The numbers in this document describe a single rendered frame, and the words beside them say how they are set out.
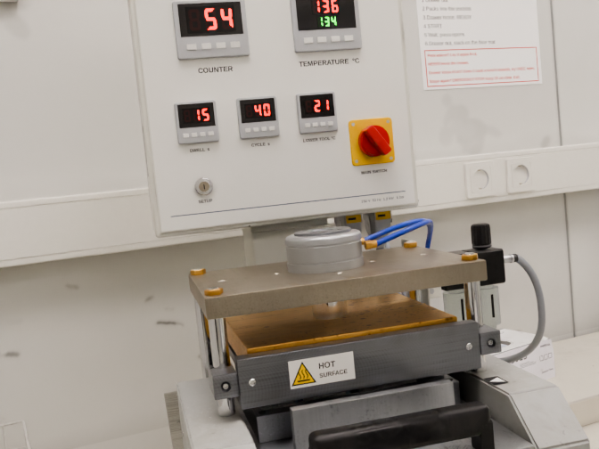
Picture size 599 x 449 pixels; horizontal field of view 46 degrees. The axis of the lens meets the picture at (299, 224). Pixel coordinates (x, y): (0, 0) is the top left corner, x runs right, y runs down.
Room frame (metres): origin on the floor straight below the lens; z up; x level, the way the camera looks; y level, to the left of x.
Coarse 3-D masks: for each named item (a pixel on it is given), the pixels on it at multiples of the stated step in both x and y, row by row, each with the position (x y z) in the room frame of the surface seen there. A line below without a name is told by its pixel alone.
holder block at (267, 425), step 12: (456, 384) 0.67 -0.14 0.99; (348, 396) 0.66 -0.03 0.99; (456, 396) 0.67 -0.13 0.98; (252, 408) 0.65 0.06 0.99; (276, 408) 0.65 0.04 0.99; (288, 408) 0.64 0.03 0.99; (252, 420) 0.65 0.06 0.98; (264, 420) 0.63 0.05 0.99; (276, 420) 0.63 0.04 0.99; (288, 420) 0.63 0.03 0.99; (264, 432) 0.63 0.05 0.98; (276, 432) 0.63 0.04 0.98; (288, 432) 0.63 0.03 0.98
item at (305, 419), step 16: (432, 384) 0.62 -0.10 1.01; (448, 384) 0.62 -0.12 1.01; (336, 400) 0.61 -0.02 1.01; (352, 400) 0.60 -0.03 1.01; (368, 400) 0.61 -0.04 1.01; (384, 400) 0.61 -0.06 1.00; (400, 400) 0.61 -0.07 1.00; (416, 400) 0.62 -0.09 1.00; (432, 400) 0.62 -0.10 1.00; (448, 400) 0.62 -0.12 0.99; (304, 416) 0.59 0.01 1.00; (320, 416) 0.60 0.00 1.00; (336, 416) 0.60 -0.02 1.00; (352, 416) 0.60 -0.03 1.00; (368, 416) 0.61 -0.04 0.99; (384, 416) 0.61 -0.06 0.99; (304, 432) 0.59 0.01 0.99; (496, 432) 0.60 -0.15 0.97; (512, 432) 0.60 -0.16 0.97; (256, 448) 0.62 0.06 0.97; (272, 448) 0.61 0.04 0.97; (288, 448) 0.61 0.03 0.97; (304, 448) 0.59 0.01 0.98; (416, 448) 0.58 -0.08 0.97; (432, 448) 0.58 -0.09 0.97; (448, 448) 0.58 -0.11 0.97; (464, 448) 0.57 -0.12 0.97; (496, 448) 0.57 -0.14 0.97; (512, 448) 0.56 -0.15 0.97; (528, 448) 0.56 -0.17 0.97
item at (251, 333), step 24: (264, 312) 0.79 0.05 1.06; (288, 312) 0.77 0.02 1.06; (312, 312) 0.76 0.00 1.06; (336, 312) 0.71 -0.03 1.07; (360, 312) 0.73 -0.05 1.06; (384, 312) 0.72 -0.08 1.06; (408, 312) 0.71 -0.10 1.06; (432, 312) 0.70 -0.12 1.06; (240, 336) 0.68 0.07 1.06; (264, 336) 0.67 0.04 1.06; (288, 336) 0.66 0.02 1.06; (312, 336) 0.65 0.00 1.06; (336, 336) 0.64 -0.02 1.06; (360, 336) 0.65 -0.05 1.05
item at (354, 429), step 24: (456, 408) 0.56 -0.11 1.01; (480, 408) 0.56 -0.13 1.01; (312, 432) 0.54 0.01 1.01; (336, 432) 0.53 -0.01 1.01; (360, 432) 0.53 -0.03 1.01; (384, 432) 0.54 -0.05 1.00; (408, 432) 0.54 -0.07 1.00; (432, 432) 0.55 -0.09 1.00; (456, 432) 0.55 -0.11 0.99; (480, 432) 0.56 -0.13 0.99
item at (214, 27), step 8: (192, 8) 0.83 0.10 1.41; (200, 8) 0.83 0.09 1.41; (208, 8) 0.83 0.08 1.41; (216, 8) 0.83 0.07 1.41; (224, 8) 0.84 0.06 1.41; (232, 8) 0.84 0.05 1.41; (192, 16) 0.83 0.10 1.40; (200, 16) 0.83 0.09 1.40; (208, 16) 0.83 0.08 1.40; (216, 16) 0.83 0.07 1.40; (224, 16) 0.84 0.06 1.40; (232, 16) 0.84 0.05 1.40; (192, 24) 0.83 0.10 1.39; (200, 24) 0.83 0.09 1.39; (208, 24) 0.83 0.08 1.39; (216, 24) 0.83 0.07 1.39; (224, 24) 0.84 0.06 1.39; (232, 24) 0.84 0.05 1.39; (192, 32) 0.83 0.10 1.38; (200, 32) 0.83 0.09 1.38
